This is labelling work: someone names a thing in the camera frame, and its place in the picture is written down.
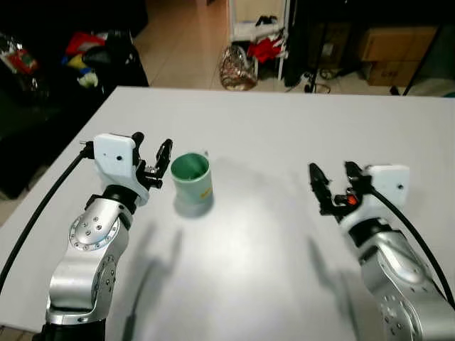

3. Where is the green cup with yellow label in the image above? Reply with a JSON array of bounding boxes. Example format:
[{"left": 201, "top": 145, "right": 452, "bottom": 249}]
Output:
[{"left": 171, "top": 152, "right": 214, "bottom": 207}]

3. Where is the red and black clothes pile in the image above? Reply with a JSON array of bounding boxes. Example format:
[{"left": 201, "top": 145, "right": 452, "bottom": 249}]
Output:
[{"left": 63, "top": 31, "right": 137, "bottom": 89}]

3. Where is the black sofa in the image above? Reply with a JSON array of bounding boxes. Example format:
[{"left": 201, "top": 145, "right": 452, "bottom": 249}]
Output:
[{"left": 0, "top": 28, "right": 149, "bottom": 201}]

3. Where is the small brown cardboard box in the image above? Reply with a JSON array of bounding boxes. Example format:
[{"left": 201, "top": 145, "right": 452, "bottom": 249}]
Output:
[{"left": 364, "top": 61, "right": 422, "bottom": 87}]

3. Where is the patterned brown bag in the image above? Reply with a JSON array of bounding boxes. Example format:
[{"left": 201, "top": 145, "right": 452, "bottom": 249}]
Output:
[{"left": 219, "top": 45, "right": 258, "bottom": 92}]

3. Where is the large brown cardboard box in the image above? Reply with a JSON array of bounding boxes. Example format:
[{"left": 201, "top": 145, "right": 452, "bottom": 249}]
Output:
[{"left": 358, "top": 27, "right": 438, "bottom": 63}]

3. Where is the colourful snack packet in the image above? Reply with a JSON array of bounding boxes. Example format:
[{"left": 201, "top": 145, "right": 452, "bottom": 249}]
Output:
[{"left": 0, "top": 36, "right": 40, "bottom": 76}]

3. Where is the red cloth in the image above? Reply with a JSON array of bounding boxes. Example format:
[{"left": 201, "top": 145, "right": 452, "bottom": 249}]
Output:
[{"left": 249, "top": 37, "right": 286, "bottom": 64}]

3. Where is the white metal rack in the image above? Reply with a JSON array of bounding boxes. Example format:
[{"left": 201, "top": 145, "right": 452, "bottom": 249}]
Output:
[{"left": 227, "top": 0, "right": 289, "bottom": 80}]

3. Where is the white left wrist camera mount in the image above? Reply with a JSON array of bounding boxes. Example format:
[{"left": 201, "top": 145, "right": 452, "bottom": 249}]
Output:
[{"left": 92, "top": 133, "right": 152, "bottom": 207}]

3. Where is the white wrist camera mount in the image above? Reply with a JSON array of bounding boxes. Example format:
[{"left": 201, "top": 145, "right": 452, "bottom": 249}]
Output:
[
  {"left": 92, "top": 133, "right": 152, "bottom": 207},
  {"left": 341, "top": 165, "right": 412, "bottom": 232}
]

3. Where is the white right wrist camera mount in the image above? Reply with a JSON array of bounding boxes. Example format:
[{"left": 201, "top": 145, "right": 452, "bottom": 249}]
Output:
[{"left": 341, "top": 165, "right": 412, "bottom": 232}]

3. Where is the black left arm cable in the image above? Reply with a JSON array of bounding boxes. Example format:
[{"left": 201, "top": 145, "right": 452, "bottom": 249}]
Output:
[{"left": 0, "top": 142, "right": 95, "bottom": 296}]

